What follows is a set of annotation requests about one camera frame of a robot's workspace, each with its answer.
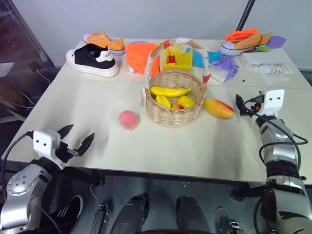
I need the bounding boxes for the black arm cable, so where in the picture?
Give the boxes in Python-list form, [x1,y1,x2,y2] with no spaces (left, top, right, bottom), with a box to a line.
[0,131,34,195]
[243,99,309,176]

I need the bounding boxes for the yellow banana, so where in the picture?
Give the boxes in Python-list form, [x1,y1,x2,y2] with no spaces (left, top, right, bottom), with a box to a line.
[149,86,194,98]

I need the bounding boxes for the pink peach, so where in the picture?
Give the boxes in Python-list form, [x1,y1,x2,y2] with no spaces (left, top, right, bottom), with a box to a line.
[118,110,140,130]

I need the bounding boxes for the orange mesh cloth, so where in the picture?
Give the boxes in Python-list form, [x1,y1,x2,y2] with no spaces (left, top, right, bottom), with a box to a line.
[225,28,260,42]

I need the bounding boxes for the dark glass cabinet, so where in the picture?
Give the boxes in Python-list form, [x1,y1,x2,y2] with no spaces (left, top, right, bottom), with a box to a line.
[0,0,58,74]

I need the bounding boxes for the yellow starfruit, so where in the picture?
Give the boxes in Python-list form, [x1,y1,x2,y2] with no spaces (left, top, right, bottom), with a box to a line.
[155,95,173,108]

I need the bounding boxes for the yellow plastic box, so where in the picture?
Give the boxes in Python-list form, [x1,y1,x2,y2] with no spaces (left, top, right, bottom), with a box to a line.
[162,47,194,72]

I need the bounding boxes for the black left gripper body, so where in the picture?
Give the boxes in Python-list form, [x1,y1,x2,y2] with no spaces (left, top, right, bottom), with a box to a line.
[55,139,79,164]

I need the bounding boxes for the white flat box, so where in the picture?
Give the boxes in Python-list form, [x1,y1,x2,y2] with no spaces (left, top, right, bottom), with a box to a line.
[239,51,289,65]

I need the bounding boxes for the black tripod poles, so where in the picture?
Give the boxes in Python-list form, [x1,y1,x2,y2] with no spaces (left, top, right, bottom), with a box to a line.
[237,0,257,31]

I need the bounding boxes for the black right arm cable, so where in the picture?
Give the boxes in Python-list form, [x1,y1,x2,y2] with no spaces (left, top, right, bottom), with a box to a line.
[243,99,309,176]

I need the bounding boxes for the yellow lemon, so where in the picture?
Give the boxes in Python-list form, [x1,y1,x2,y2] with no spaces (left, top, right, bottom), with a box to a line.
[176,95,195,109]

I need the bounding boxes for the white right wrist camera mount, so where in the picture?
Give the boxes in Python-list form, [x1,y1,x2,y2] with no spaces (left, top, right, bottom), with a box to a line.
[257,89,286,117]

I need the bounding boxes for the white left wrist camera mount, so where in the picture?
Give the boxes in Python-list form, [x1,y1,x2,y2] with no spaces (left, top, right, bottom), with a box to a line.
[33,130,66,170]

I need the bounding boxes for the black and white sneaker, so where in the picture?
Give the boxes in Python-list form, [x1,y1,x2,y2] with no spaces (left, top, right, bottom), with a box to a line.
[65,44,120,78]

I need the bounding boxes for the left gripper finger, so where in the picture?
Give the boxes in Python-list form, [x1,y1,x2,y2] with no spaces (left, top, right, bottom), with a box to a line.
[77,132,96,157]
[58,124,75,141]

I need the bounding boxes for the blue paper sheet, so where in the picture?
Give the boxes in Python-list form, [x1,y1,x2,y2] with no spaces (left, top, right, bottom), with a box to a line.
[186,47,224,68]

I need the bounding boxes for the purple plastic bag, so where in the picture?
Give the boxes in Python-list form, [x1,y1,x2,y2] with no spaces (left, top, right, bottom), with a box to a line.
[209,55,240,84]

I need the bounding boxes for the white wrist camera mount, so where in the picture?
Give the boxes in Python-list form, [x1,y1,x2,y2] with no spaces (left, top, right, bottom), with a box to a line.
[257,89,286,117]
[33,130,66,170]

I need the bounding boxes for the purple paper sheet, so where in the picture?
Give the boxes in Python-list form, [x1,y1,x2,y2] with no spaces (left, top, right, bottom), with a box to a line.
[268,35,287,49]

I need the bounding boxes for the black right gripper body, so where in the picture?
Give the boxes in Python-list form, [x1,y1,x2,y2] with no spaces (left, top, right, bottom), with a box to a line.
[243,95,266,116]

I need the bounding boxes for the orange canvas sneaker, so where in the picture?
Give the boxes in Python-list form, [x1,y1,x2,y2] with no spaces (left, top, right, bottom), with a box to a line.
[81,31,125,56]
[217,31,273,57]

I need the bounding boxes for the wicker basket with handle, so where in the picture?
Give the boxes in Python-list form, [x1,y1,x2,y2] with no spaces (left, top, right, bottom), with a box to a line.
[139,38,210,129]

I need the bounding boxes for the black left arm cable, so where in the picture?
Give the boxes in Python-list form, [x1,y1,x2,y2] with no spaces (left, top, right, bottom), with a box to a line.
[0,131,34,195]

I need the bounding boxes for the dark rounded shape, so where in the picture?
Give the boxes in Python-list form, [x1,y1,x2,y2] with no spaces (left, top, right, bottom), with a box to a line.
[175,195,212,234]
[110,193,150,234]

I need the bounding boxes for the black phone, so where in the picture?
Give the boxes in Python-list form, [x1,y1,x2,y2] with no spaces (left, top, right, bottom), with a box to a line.
[27,61,41,72]

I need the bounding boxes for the black striped shoe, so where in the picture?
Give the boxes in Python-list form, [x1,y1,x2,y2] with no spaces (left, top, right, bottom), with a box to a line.
[45,195,84,228]

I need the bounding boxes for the clear printed plastic bag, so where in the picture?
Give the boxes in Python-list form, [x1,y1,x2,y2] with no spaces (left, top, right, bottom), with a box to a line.
[248,61,296,85]

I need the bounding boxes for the white charging cable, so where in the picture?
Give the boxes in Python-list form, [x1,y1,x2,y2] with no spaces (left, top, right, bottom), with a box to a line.
[36,69,58,85]

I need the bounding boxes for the red yellow mango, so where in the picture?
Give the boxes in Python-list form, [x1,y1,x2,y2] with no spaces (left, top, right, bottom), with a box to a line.
[203,98,235,119]

